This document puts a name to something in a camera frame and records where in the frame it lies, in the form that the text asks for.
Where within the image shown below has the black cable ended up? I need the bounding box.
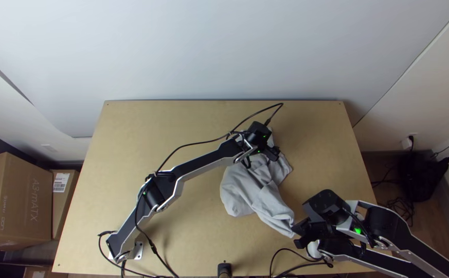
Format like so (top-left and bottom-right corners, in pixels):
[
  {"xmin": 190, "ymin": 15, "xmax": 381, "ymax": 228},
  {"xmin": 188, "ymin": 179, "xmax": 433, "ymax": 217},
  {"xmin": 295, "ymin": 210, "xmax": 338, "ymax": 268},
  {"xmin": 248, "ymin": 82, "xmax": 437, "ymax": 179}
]
[
  {"xmin": 268, "ymin": 247, "xmax": 335, "ymax": 278},
  {"xmin": 155, "ymin": 102, "xmax": 285, "ymax": 175},
  {"xmin": 370, "ymin": 165, "xmax": 416, "ymax": 229},
  {"xmin": 97, "ymin": 200, "xmax": 181, "ymax": 278}
]

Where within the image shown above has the black bag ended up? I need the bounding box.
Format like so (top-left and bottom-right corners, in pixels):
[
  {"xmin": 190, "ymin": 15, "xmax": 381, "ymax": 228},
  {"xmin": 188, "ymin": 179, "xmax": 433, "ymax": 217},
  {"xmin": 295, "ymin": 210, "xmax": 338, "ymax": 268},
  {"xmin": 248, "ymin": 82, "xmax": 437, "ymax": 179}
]
[{"xmin": 397, "ymin": 151, "xmax": 449, "ymax": 203}]

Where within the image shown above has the grey t-shirt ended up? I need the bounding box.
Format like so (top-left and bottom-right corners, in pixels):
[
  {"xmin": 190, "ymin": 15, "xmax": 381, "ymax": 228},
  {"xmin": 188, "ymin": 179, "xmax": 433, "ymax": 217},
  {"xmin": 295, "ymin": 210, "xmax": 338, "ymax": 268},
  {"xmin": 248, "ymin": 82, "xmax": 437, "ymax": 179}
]
[{"xmin": 219, "ymin": 151, "xmax": 297, "ymax": 239}]

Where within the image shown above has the white wall socket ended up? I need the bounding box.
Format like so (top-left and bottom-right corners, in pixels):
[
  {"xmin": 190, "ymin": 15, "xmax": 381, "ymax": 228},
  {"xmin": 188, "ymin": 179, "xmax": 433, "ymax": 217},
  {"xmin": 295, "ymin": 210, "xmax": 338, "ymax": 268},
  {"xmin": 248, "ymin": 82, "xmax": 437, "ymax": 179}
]
[{"xmin": 401, "ymin": 134, "xmax": 419, "ymax": 150}]

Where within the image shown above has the small cardboard box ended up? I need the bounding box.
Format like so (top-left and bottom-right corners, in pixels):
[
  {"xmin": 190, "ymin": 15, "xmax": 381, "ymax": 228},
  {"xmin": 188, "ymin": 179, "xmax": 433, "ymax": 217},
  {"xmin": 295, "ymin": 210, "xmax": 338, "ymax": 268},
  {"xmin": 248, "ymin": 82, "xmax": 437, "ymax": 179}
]
[{"xmin": 49, "ymin": 169, "xmax": 81, "ymax": 241}]

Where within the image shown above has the large cardboard box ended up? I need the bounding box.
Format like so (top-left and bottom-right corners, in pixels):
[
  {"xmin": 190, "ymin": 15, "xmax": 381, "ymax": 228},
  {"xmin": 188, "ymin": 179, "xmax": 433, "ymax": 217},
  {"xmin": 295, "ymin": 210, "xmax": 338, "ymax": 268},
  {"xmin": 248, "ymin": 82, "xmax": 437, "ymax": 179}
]
[{"xmin": 0, "ymin": 151, "xmax": 53, "ymax": 252}]

